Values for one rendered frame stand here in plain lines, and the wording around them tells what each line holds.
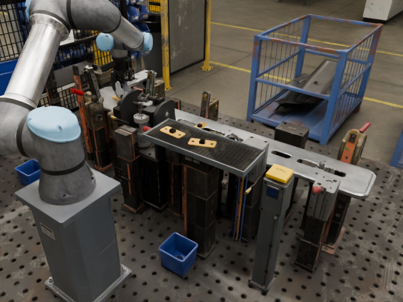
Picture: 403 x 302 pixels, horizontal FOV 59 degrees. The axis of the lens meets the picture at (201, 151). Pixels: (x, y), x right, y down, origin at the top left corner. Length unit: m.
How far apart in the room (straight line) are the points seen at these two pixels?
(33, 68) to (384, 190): 1.55
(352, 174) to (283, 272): 0.42
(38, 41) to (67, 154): 0.36
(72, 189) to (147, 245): 0.51
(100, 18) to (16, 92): 0.33
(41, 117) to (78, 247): 0.37
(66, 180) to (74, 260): 0.25
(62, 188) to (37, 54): 0.38
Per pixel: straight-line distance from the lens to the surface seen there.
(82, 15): 1.17
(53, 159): 0.96
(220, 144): 1.11
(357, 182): 1.34
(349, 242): 1.55
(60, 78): 2.09
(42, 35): 1.15
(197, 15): 4.88
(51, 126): 0.92
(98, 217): 1.07
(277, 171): 1.01
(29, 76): 1.09
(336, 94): 3.12
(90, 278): 1.19
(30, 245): 1.54
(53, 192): 1.01
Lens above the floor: 1.73
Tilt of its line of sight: 32 degrees down
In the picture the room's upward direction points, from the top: 1 degrees clockwise
